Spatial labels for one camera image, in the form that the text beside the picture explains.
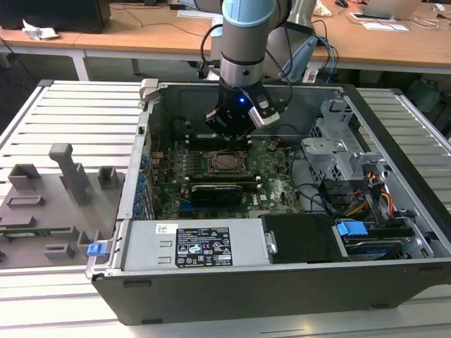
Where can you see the black plastic shroud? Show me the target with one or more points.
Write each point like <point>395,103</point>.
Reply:
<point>299,239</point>

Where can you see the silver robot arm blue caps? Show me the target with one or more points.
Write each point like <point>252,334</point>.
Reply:
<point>241,42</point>

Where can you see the black power supply label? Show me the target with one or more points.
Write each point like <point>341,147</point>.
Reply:
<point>204,246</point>

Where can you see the green motherboard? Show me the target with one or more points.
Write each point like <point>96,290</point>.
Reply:
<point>275,183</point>

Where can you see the black graphics card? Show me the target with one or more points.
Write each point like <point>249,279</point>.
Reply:
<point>216,195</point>

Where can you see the grey case corner latch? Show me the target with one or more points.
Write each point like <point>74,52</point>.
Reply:
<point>148,89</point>

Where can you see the grey power supply unit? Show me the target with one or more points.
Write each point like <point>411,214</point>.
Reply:
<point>148,246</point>

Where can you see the silver laptop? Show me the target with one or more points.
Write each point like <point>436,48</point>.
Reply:
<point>387,8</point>

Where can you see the green RAM stick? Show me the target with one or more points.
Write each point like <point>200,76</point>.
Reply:
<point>42,230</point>

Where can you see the black computer mouse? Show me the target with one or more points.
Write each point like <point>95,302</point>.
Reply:
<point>340,3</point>

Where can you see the black CPU socket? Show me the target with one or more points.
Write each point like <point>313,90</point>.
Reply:
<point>210,172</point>

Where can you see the black open PC case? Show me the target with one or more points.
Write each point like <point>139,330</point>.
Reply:
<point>246,295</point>

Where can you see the blue case latch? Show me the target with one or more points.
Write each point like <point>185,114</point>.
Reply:
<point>96,250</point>

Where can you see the blue disk carrier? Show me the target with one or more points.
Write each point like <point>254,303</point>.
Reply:
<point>351,232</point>

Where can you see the crumpled white paper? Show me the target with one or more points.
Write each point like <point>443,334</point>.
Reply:
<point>38,31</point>

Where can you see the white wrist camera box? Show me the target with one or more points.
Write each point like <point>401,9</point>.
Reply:
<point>264,112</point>

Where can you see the wooden office desk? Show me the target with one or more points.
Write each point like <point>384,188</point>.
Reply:
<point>35,44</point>
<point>370,45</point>

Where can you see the metal drive cage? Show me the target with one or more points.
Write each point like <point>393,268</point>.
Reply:
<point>327,155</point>

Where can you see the grey parts rack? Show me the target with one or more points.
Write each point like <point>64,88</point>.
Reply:
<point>53,211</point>

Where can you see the black box on desk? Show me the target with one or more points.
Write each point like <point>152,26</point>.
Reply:
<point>53,14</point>

